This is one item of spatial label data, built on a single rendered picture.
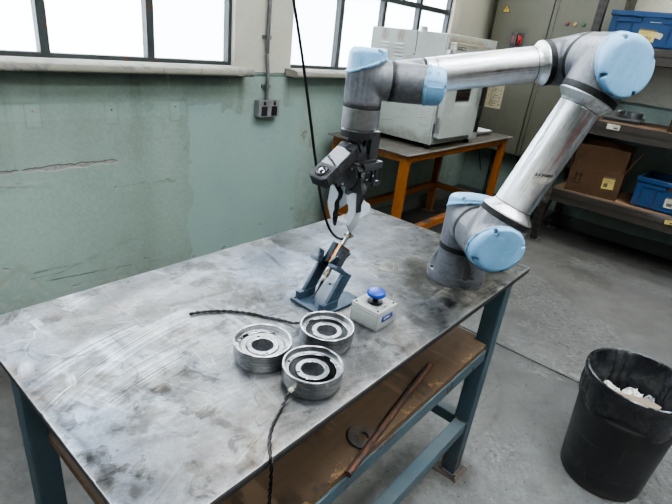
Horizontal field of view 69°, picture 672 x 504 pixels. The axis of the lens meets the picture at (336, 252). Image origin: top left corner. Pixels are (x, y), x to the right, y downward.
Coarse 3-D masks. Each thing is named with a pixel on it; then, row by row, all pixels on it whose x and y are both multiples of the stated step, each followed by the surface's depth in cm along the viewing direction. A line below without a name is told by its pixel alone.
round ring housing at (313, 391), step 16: (288, 352) 84; (304, 352) 87; (320, 352) 87; (288, 368) 82; (304, 368) 84; (320, 368) 84; (336, 368) 83; (288, 384) 79; (304, 384) 78; (320, 384) 78; (336, 384) 80
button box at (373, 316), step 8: (360, 296) 104; (368, 296) 105; (352, 304) 102; (360, 304) 101; (368, 304) 102; (376, 304) 101; (384, 304) 102; (392, 304) 103; (352, 312) 103; (360, 312) 102; (368, 312) 100; (376, 312) 99; (384, 312) 100; (392, 312) 103; (360, 320) 102; (368, 320) 101; (376, 320) 99; (384, 320) 101; (392, 320) 104; (368, 328) 101; (376, 328) 100
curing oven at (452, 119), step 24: (384, 48) 295; (408, 48) 285; (432, 48) 275; (456, 48) 268; (480, 48) 289; (456, 96) 290; (480, 96) 311; (384, 120) 308; (408, 120) 297; (432, 120) 286; (456, 120) 297
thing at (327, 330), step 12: (312, 312) 97; (324, 312) 98; (336, 312) 98; (300, 324) 93; (324, 324) 96; (348, 324) 96; (300, 336) 92; (312, 336) 89; (324, 336) 92; (336, 336) 92; (348, 336) 91; (336, 348) 90
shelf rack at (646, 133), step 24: (600, 0) 330; (600, 24) 335; (600, 120) 352; (648, 144) 333; (552, 192) 382; (576, 192) 375; (624, 192) 394; (552, 216) 421; (624, 216) 353; (648, 216) 343
